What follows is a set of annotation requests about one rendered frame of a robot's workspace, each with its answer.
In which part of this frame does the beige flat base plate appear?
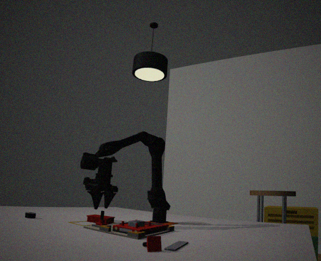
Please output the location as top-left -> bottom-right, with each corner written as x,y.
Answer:
84,223 -> 174,240

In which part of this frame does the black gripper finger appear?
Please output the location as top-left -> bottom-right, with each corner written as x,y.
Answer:
103,192 -> 116,208
87,191 -> 103,209

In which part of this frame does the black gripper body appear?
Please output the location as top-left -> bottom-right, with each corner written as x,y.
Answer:
86,171 -> 118,192

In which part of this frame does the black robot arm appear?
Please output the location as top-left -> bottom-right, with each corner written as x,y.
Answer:
80,132 -> 171,223

